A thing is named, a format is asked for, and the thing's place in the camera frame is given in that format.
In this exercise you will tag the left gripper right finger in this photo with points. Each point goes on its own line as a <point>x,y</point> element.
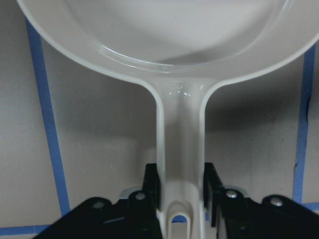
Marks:
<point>227,208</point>

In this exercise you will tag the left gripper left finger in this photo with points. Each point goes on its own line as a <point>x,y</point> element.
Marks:
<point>143,205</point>

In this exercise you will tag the beige plastic dustpan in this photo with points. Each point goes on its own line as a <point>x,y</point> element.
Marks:
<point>181,51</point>

